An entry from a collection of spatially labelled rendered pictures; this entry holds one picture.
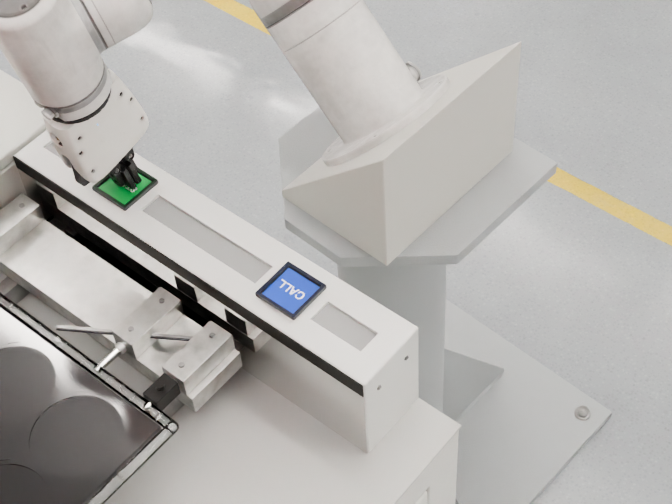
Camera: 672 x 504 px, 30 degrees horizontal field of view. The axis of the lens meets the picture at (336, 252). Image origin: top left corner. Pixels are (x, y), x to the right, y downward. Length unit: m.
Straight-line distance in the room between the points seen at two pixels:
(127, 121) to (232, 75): 1.64
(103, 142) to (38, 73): 0.15
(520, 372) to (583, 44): 0.97
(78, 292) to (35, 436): 0.21
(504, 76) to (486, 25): 1.57
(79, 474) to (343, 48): 0.59
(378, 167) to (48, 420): 0.46
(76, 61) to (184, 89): 1.75
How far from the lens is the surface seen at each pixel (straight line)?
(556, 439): 2.38
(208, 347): 1.41
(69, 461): 1.38
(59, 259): 1.56
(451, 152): 1.56
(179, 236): 1.45
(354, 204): 1.53
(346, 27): 1.54
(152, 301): 1.46
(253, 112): 2.95
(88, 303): 1.51
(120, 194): 1.50
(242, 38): 3.14
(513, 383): 2.44
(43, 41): 1.26
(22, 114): 1.63
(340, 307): 1.36
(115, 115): 1.39
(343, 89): 1.54
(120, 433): 1.38
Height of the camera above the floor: 2.05
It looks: 51 degrees down
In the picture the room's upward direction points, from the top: 5 degrees counter-clockwise
